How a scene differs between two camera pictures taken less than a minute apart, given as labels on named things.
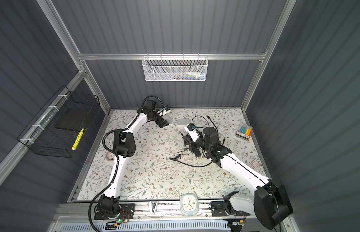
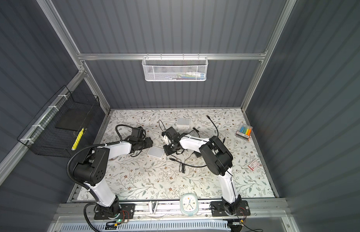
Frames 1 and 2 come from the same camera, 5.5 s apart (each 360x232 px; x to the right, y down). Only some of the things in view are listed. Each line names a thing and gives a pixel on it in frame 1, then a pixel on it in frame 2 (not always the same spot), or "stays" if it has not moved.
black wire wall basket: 54,132 stays
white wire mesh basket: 174,68 stays
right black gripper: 193,148 to 168,152
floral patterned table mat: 161,167 stays
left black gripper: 161,125 to 148,142
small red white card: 254,164 stays
